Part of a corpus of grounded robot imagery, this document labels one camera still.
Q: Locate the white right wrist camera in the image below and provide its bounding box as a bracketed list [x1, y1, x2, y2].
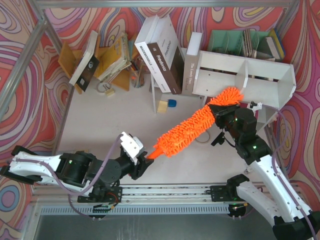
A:
[248, 101, 263, 114]

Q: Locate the blue small cube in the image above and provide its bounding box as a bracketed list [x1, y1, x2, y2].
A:
[167, 99, 177, 108]

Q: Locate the teal file organizer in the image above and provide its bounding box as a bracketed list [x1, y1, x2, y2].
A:
[207, 27, 286, 63]

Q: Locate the wooden book stand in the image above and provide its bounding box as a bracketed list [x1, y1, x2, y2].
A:
[58, 30, 131, 92]

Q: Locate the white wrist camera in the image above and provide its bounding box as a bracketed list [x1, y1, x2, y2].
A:
[248, 101, 263, 114]
[120, 131, 145, 166]

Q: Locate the tape ring with clip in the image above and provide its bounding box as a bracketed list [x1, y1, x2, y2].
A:
[96, 81, 116, 98]

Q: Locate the white wooden bookshelf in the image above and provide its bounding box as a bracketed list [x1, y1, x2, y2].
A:
[193, 51, 297, 131]

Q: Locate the clear tape ring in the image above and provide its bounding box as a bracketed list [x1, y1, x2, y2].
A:
[196, 131, 211, 145]

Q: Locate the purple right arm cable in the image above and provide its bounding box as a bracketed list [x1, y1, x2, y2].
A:
[259, 104, 318, 240]

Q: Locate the black binder clip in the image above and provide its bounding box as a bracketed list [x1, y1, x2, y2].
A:
[211, 131, 225, 147]

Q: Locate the white black leaning book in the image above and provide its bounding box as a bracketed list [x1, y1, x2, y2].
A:
[69, 30, 99, 92]

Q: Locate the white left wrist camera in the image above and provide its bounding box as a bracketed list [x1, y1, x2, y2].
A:
[120, 131, 145, 166]

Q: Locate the orange microfiber duster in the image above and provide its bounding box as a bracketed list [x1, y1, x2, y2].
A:
[147, 87, 244, 160]

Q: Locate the clear pen cup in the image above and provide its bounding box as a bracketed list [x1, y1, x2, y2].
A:
[130, 68, 145, 88]

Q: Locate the yellow sticky note pad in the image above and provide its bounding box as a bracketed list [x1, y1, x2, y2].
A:
[156, 100, 168, 113]

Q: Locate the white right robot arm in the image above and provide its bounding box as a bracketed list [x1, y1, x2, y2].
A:
[209, 104, 320, 240]

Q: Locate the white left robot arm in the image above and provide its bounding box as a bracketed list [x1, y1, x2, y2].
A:
[0, 145, 154, 204]

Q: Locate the grey upright book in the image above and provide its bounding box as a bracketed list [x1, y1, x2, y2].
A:
[182, 32, 203, 96]

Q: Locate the large white brown book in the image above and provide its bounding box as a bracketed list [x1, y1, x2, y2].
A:
[134, 15, 185, 95]

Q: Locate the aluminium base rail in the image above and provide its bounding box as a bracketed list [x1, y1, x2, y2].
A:
[32, 183, 278, 205]

